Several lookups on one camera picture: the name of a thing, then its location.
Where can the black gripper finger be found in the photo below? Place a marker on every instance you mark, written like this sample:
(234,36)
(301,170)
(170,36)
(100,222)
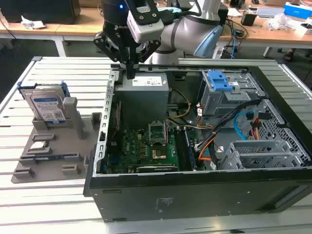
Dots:
(146,54)
(112,48)

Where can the hard disk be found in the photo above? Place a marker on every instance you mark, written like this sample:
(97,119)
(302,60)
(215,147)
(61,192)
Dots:
(46,104)

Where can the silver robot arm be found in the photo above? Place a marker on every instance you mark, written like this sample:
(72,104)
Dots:
(185,31)

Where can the grey disk bay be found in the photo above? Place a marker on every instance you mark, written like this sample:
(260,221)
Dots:
(256,156)

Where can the brown cardboard box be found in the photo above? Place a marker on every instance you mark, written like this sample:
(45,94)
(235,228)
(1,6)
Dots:
(90,3)

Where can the wooden desk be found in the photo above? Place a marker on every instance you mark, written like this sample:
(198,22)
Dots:
(80,26)
(14,29)

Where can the grey power supply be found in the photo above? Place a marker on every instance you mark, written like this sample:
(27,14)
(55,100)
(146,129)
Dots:
(141,102)

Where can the large black box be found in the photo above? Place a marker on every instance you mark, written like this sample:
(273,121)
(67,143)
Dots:
(36,11)

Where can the locking lever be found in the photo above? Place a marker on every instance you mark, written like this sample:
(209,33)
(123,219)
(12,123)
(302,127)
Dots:
(166,132)

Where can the crumpled white paper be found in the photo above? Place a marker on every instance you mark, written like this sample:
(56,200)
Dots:
(31,24)

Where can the grey drive cage blue latch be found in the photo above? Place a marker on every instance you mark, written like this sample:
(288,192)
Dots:
(219,102)

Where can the green motherboard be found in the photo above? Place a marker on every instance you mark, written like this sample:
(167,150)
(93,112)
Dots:
(139,146)

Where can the CPU socket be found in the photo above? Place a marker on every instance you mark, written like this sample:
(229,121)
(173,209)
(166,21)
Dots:
(159,154)

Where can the black RAM slot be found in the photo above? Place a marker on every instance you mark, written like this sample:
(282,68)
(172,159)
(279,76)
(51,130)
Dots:
(180,151)

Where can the installed RAM stick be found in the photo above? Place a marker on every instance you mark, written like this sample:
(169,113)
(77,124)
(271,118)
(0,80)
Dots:
(189,148)

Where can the small black cube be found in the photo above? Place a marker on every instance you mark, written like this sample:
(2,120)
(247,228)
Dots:
(248,19)

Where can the grey parts rack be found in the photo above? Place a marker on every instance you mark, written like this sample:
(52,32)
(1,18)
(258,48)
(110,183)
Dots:
(61,146)

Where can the black graphics card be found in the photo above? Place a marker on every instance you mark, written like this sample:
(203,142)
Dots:
(156,168)

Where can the silver CPU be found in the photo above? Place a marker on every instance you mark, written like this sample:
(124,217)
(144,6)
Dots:
(38,145)

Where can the blue RAM stick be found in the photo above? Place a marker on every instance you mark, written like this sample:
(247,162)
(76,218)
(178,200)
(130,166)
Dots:
(48,157)

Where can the clear plastic bag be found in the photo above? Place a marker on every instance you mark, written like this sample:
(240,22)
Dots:
(278,22)

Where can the black PC case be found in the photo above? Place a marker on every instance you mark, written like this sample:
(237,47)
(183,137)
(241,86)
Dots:
(195,200)

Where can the blue cardboard box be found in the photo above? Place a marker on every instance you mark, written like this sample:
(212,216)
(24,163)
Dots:
(297,9)

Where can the white flat box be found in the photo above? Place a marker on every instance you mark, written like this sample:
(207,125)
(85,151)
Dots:
(302,26)

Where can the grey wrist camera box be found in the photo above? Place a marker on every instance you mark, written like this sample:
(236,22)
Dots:
(146,26)

